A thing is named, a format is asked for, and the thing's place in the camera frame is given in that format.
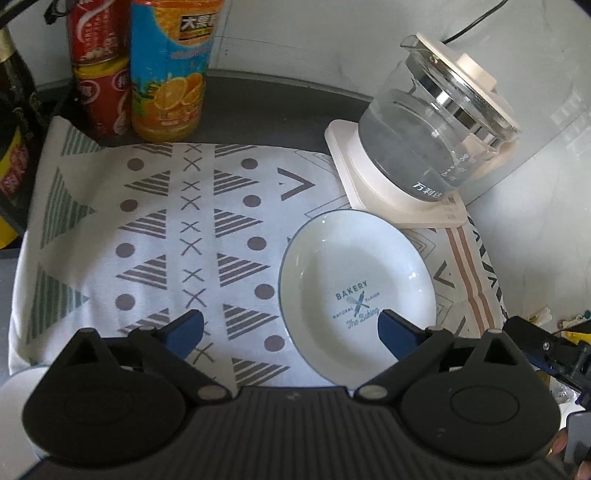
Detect large dark soy sauce bottle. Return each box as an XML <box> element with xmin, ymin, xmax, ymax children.
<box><xmin>0</xmin><ymin>22</ymin><xmax>43</xmax><ymax>234</ymax></box>

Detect white plate with rolling-pin print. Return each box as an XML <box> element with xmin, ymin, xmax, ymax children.
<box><xmin>278</xmin><ymin>208</ymin><xmax>439</xmax><ymax>387</ymax></box>

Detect black power cable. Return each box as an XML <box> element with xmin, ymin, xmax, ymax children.
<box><xmin>442</xmin><ymin>0</ymin><xmax>505</xmax><ymax>43</ymax></box>

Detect person's right hand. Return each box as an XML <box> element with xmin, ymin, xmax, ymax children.
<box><xmin>551</xmin><ymin>429</ymin><xmax>570</xmax><ymax>468</ymax></box>

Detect patterned fringed table mat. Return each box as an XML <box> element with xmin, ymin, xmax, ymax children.
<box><xmin>8</xmin><ymin>114</ymin><xmax>509</xmax><ymax>389</ymax></box>

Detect cream kettle base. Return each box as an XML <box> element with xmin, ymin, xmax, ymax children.
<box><xmin>324</xmin><ymin>119</ymin><xmax>468</xmax><ymax>228</ymax></box>

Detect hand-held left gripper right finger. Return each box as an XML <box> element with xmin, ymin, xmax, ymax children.
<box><xmin>355</xmin><ymin>309</ymin><xmax>525</xmax><ymax>407</ymax></box>

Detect white plate with flower print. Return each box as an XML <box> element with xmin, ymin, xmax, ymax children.
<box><xmin>0</xmin><ymin>366</ymin><xmax>52</xmax><ymax>462</ymax></box>

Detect orange juice bottle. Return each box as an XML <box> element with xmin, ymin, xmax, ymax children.
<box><xmin>129</xmin><ymin>0</ymin><xmax>226</xmax><ymax>143</ymax></box>

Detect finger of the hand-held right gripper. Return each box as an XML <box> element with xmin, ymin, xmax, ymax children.
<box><xmin>502</xmin><ymin>316</ymin><xmax>591</xmax><ymax>386</ymax></box>

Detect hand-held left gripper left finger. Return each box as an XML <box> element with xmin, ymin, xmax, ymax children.
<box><xmin>60</xmin><ymin>309</ymin><xmax>232</xmax><ymax>407</ymax></box>

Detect glass kettle with cream lid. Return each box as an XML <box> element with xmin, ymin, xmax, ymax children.
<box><xmin>357</xmin><ymin>32</ymin><xmax>523</xmax><ymax>202</ymax></box>

